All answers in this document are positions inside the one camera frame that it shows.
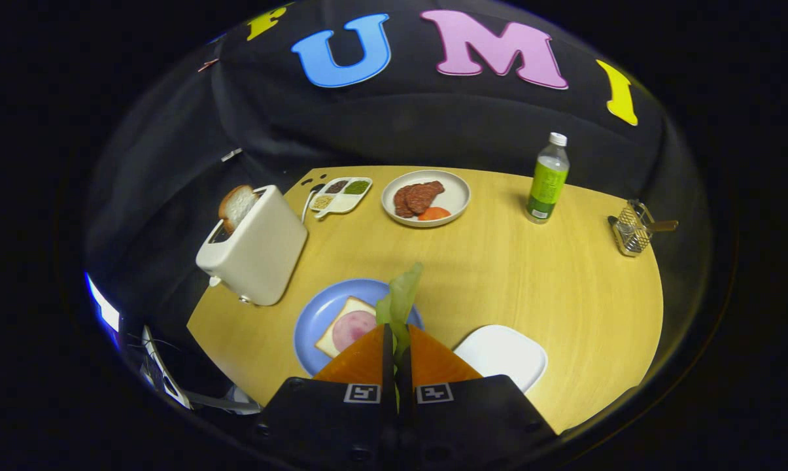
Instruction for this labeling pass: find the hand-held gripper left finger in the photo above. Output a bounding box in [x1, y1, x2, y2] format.
[253, 323, 398, 471]

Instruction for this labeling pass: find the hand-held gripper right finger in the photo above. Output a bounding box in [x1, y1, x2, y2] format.
[397, 324, 558, 471]

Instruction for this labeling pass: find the green lettuce leaf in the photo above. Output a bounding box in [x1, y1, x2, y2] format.
[375, 262, 424, 406]

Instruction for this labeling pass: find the toasted bread slice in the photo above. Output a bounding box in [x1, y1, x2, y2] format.
[218, 184, 258, 235]

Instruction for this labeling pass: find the pink ham slice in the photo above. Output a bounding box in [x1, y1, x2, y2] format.
[332, 310, 378, 353]

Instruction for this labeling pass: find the white bread slice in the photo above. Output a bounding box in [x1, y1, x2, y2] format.
[314, 296, 378, 359]

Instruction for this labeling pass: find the round blue plate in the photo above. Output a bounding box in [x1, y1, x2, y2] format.
[294, 279, 426, 377]

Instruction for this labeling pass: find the white square plate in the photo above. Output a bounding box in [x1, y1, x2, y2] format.
[453, 324, 549, 394]

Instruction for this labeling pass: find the brown meat slice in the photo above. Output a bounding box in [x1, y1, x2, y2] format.
[407, 181, 445, 215]
[392, 185, 417, 219]

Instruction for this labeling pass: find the white sectioned bean tray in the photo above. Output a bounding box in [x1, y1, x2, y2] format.
[309, 177, 373, 219]

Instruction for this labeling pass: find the white toaster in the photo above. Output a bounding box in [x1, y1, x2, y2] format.
[196, 184, 309, 307]

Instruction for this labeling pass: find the round white plate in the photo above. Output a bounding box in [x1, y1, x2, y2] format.
[381, 170, 471, 228]

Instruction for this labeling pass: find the green label drink bottle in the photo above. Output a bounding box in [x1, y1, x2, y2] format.
[525, 132, 570, 225]

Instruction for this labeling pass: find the black backdrop cloth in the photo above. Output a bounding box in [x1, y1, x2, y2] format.
[83, 0, 715, 367]

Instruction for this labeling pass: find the white toaster cable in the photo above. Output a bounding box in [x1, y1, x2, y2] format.
[300, 186, 322, 224]

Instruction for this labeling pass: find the wire mesh basket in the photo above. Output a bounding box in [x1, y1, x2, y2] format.
[608, 200, 656, 257]

